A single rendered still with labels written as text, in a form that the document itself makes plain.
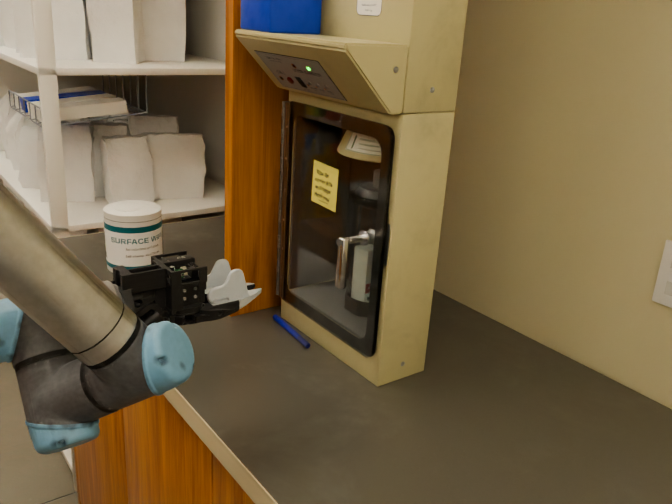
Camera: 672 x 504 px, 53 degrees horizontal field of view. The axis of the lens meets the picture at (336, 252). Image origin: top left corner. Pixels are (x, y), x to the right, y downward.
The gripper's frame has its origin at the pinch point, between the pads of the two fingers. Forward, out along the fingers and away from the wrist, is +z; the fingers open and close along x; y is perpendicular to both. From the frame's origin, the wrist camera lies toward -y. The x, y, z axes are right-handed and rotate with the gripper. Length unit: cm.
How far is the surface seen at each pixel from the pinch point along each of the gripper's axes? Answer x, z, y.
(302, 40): 5.4, 11.0, 36.3
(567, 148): -5, 66, 19
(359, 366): 0.0, 22.7, -18.8
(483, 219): 13, 66, 0
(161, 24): 133, 42, 33
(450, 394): -13.5, 32.3, -20.3
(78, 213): 122, 9, -22
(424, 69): -5.3, 26.0, 33.3
